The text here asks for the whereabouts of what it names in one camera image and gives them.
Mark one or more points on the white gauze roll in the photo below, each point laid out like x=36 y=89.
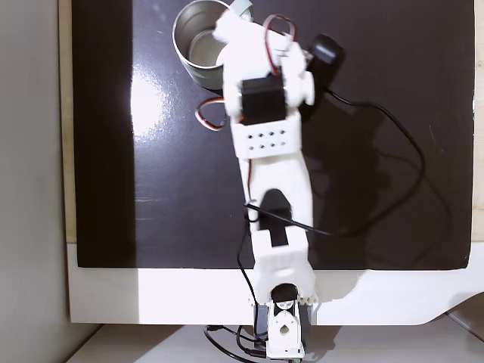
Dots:
x=230 y=24

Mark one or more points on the pale green metal cup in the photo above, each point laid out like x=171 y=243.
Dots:
x=196 y=49

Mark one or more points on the black table mat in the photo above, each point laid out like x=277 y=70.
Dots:
x=416 y=56

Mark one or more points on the white table board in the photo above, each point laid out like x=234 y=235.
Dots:
x=151 y=295

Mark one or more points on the black camera box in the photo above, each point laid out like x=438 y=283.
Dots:
x=325 y=53

